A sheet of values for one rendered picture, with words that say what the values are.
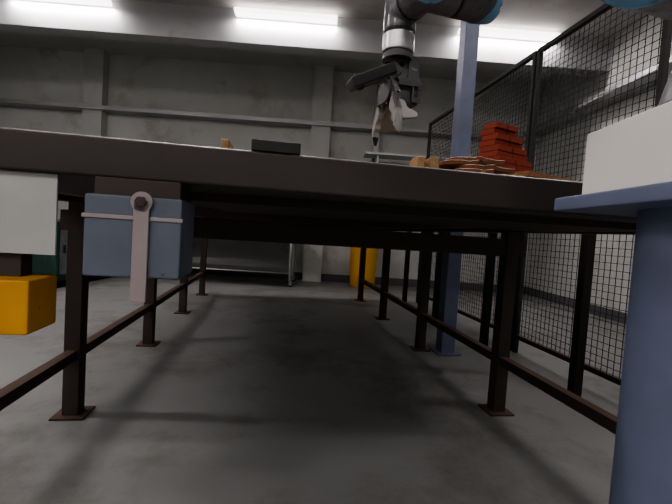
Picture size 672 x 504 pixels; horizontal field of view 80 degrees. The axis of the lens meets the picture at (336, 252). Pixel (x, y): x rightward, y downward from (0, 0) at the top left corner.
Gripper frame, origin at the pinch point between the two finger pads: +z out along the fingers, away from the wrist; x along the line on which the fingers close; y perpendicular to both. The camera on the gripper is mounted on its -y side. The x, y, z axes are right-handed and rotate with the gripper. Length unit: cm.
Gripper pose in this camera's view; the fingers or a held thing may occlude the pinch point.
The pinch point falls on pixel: (383, 140)
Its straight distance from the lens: 99.2
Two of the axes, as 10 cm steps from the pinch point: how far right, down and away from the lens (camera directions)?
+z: -0.6, 10.0, 0.4
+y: 9.6, 0.5, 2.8
